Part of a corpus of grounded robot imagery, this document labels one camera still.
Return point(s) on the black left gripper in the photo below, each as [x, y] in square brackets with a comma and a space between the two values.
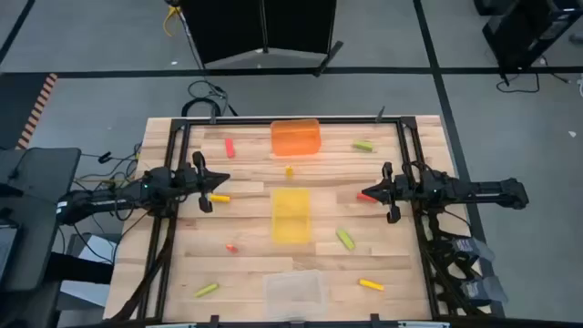
[202, 182]

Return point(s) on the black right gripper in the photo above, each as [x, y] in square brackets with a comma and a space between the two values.
[396, 189]

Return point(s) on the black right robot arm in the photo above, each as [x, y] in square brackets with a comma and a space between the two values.
[478, 187]

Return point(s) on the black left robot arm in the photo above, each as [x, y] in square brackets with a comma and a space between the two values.
[136, 192]

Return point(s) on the green block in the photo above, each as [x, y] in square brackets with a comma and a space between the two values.
[363, 146]
[345, 238]
[207, 290]

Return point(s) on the short red block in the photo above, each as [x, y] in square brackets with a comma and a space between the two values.
[232, 248]

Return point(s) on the short yellow block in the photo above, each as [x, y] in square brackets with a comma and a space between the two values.
[289, 171]

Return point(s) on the black clamp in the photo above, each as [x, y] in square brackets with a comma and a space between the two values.
[214, 321]
[375, 320]
[380, 115]

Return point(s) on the yellow translucent bin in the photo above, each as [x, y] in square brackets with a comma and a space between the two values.
[291, 216]

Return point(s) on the orange translucent bin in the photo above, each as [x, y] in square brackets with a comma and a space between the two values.
[296, 139]

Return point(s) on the dark pouch in clear bag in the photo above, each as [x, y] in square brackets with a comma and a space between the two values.
[485, 289]
[473, 248]

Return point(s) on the clear plastic bin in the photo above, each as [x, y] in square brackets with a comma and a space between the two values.
[295, 294]

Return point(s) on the grey box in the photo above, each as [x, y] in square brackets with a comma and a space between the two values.
[98, 248]

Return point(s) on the black partition panel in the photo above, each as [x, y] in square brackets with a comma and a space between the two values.
[228, 27]

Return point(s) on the black side desk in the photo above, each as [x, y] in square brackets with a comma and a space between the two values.
[41, 182]

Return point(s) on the black mat orange striped edge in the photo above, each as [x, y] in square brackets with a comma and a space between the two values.
[18, 109]

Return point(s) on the black equipment rack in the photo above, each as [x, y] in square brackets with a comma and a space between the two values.
[524, 27]

